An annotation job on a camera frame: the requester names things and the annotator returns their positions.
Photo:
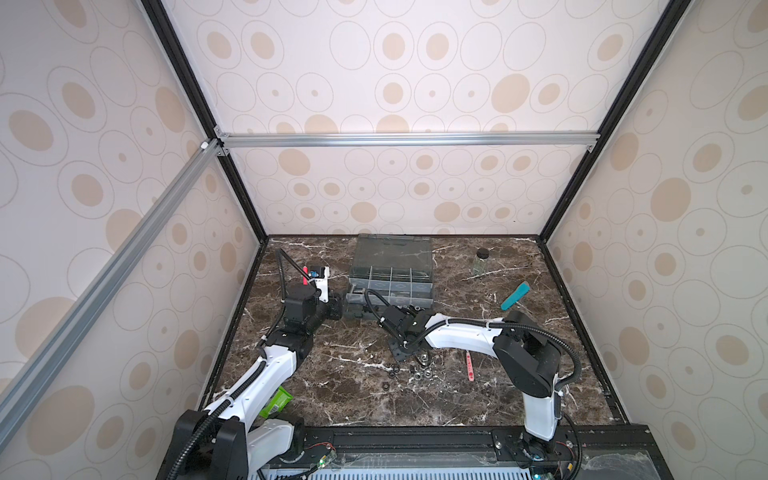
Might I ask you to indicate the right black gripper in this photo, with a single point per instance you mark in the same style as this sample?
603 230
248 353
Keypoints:
394 354

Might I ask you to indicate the green plastic packet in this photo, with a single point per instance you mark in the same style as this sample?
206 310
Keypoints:
276 404

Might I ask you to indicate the cluster of silver hex nuts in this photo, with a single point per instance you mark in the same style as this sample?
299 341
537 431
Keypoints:
417 367

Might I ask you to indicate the grey compartment organizer box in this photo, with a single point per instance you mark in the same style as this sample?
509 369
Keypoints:
398 267

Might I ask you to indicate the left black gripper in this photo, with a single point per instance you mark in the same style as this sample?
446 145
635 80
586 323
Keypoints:
335 305

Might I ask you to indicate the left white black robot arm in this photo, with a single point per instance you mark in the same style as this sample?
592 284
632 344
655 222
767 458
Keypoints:
252 402

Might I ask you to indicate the small black-lidded glass jar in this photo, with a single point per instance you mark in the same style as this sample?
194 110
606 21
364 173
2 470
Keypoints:
480 261

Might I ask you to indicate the left diagonal aluminium frame bar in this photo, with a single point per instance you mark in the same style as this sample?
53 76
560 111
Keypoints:
49 359

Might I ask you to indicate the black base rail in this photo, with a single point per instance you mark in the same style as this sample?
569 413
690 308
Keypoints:
581 452

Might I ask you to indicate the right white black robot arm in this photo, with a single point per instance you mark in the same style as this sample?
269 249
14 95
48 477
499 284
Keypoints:
538 363

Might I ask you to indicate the horizontal aluminium frame bar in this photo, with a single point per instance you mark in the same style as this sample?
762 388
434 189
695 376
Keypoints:
429 139

